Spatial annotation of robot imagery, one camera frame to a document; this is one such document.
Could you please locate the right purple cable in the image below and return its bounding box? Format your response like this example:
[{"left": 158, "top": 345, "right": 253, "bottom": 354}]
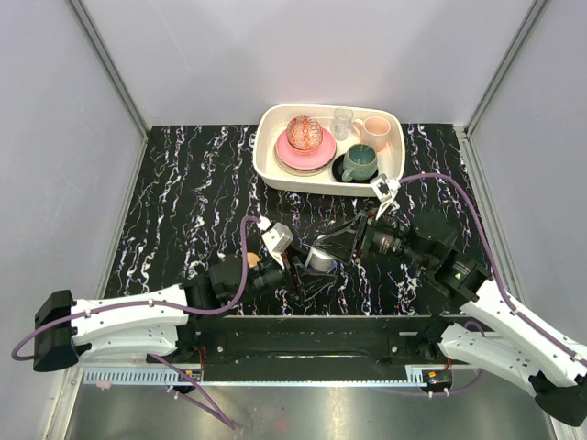
[{"left": 396, "top": 172, "right": 587, "bottom": 399}]

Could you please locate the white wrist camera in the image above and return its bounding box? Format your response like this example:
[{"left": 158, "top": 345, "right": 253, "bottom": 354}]
[
  {"left": 257, "top": 217, "right": 294, "bottom": 269},
  {"left": 370, "top": 173, "right": 400, "bottom": 220}
]

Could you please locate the black saucer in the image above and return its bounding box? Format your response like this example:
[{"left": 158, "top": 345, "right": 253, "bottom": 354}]
[{"left": 331, "top": 155, "right": 379, "bottom": 184}]

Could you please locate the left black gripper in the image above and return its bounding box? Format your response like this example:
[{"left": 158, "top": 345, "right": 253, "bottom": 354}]
[{"left": 231, "top": 246, "right": 337, "bottom": 306}]

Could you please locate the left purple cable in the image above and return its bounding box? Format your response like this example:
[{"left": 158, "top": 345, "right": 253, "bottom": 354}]
[{"left": 11, "top": 215, "right": 239, "bottom": 430}]

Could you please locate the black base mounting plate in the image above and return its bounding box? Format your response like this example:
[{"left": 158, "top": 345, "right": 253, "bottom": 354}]
[{"left": 169, "top": 316, "right": 453, "bottom": 384}]

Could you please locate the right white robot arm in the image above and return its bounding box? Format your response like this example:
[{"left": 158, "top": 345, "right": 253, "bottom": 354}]
[{"left": 313, "top": 210, "right": 586, "bottom": 426}]

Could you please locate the orange patterned bowl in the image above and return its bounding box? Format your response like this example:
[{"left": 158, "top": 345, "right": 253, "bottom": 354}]
[{"left": 286, "top": 115, "right": 323, "bottom": 153}]

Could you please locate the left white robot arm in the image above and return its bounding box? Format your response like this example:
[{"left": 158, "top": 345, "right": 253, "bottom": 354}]
[{"left": 33, "top": 249, "right": 337, "bottom": 372}]

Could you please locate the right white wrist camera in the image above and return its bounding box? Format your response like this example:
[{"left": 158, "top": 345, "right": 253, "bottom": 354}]
[{"left": 370, "top": 173, "right": 400, "bottom": 220}]

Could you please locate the pink ceramic mug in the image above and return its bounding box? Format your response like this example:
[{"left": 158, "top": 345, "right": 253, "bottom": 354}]
[{"left": 353, "top": 115, "right": 392, "bottom": 152}]

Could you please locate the clear drinking glass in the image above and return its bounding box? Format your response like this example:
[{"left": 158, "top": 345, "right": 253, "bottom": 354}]
[{"left": 332, "top": 107, "right": 353, "bottom": 141}]

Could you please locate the white slotted cable duct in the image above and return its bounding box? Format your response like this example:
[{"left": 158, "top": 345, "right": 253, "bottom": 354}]
[{"left": 83, "top": 368, "right": 426, "bottom": 388}]

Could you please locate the white pill bottle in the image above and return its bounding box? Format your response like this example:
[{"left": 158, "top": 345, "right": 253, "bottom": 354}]
[{"left": 305, "top": 247, "right": 336, "bottom": 272}]

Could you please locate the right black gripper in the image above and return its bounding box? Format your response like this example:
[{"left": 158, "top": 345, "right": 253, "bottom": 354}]
[{"left": 313, "top": 201, "right": 433, "bottom": 270}]

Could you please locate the white rectangular dish tub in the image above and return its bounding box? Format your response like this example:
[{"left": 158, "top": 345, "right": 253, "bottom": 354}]
[{"left": 252, "top": 104, "right": 406, "bottom": 197}]

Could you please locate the cream plate under pink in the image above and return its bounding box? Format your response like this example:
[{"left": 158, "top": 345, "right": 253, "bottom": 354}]
[{"left": 274, "top": 155, "right": 331, "bottom": 177}]

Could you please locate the purple cable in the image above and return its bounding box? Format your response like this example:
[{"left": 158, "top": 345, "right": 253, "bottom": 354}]
[
  {"left": 396, "top": 172, "right": 587, "bottom": 399},
  {"left": 11, "top": 215, "right": 239, "bottom": 430}
]

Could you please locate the green ceramic mug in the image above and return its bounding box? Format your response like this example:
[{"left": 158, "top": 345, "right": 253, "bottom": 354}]
[{"left": 341, "top": 144, "right": 378, "bottom": 182}]

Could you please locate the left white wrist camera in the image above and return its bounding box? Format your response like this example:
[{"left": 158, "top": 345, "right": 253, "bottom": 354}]
[{"left": 257, "top": 217, "right": 294, "bottom": 269}]

